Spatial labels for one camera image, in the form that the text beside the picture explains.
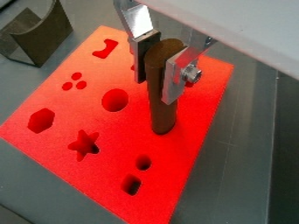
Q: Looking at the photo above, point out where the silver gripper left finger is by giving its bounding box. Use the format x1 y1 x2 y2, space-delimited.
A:
114 0 162 83

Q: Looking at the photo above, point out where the brown oval rod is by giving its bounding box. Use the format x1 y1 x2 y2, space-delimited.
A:
145 38 183 135

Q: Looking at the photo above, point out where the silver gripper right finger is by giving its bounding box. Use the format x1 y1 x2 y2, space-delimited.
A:
162 29 218 105

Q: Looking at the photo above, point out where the red foam shape board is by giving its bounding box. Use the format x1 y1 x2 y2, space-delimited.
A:
0 26 234 224

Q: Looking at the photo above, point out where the black curved fixture stand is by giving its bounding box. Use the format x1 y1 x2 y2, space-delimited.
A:
0 0 73 67

